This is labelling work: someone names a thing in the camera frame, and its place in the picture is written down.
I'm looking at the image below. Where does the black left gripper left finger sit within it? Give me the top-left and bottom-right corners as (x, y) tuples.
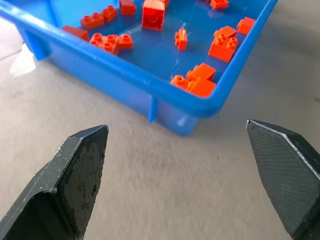
(0, 124), (109, 240)

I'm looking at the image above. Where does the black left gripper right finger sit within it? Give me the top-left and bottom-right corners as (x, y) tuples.
(245, 119), (320, 240)

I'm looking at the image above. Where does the blue plastic bin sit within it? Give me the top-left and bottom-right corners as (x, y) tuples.
(0, 0), (279, 137)

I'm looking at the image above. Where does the large red four-stud toy brick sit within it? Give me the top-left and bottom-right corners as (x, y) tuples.
(207, 32), (240, 64)

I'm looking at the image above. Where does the dark red sloped toy brick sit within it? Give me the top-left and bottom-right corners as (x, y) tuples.
(61, 25), (90, 42)

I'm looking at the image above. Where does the small red toy brick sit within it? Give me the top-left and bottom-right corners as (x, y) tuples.
(174, 28), (189, 52)

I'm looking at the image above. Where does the tall red hollow toy brick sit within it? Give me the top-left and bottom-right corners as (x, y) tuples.
(141, 0), (167, 32)

